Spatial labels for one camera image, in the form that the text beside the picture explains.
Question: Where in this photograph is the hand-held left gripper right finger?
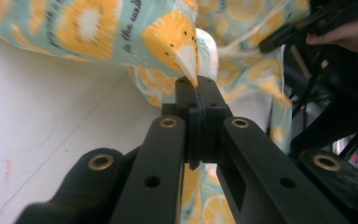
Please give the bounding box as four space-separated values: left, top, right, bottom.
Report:
198 76 234 164

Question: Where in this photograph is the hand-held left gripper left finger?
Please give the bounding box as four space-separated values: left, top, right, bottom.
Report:
161 76 207 171

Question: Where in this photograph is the orange-print teal cloth bag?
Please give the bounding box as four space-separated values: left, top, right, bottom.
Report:
0 0 311 224

